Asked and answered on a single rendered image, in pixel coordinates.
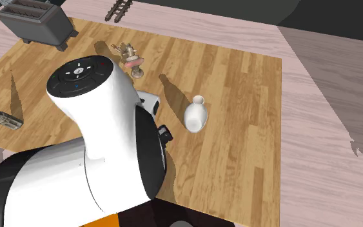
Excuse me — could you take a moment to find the brown toy rail track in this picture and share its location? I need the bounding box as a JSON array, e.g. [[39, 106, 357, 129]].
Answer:
[[104, 0, 134, 24]]

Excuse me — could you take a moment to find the pink and beige figurine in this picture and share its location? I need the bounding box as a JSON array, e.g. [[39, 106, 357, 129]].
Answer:
[[111, 42, 146, 79]]

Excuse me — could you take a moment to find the grey ribbed tool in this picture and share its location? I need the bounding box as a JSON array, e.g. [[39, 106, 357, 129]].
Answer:
[[0, 105, 24, 131]]

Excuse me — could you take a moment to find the white vase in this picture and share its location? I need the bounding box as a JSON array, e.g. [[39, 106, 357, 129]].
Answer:
[[183, 95, 208, 133]]

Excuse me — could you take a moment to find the grey toaster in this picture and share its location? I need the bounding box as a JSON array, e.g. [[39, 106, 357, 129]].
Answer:
[[0, 0, 79, 52]]

